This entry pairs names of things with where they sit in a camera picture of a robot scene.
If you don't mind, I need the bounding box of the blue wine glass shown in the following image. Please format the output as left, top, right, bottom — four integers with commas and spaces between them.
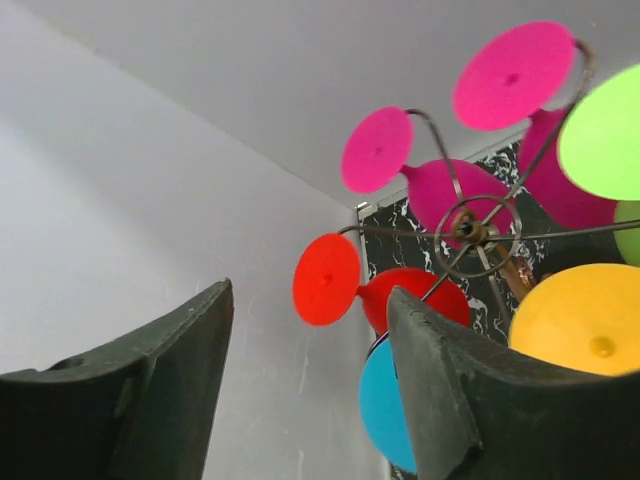
358, 334, 417, 474

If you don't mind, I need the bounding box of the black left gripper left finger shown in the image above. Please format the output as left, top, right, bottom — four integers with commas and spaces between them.
1, 280, 234, 479

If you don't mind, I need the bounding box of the orange wine glass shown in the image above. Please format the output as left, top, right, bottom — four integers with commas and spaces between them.
508, 263, 639, 376

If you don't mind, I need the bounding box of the green wine glass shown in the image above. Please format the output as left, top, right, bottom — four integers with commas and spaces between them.
556, 62, 640, 267

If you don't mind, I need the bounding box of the red wine glass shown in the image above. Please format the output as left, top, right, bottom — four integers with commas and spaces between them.
291, 232, 472, 337

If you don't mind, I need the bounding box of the pink wine glass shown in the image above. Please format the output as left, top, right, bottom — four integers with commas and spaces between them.
340, 106, 516, 248
452, 21, 616, 229

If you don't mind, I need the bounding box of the copper wire wine glass rack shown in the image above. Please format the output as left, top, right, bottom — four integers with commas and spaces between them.
335, 39, 640, 331

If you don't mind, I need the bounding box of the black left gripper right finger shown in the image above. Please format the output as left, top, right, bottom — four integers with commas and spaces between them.
387, 287, 639, 479

